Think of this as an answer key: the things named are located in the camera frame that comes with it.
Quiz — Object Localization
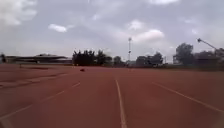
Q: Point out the tall floodlight pole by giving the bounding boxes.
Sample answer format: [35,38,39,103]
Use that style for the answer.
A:
[127,36,133,65]

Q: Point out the dark clump of trees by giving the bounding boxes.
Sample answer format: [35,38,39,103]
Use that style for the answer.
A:
[71,49,113,67]

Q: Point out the low group of trees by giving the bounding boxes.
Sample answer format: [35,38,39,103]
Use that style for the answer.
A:
[135,51,164,68]

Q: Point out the red running track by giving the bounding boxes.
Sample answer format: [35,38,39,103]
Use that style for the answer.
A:
[0,63,224,128]

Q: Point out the grandstand with flat roof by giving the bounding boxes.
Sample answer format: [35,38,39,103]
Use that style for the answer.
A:
[5,53,73,65]

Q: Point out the large dark trees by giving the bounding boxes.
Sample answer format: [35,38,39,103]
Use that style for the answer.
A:
[172,42,224,67]

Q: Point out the dark grass strip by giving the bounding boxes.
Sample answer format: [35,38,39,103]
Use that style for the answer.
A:
[156,64,224,72]

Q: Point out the slanted crane boom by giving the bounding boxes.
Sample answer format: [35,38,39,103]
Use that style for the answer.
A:
[196,37,218,51]

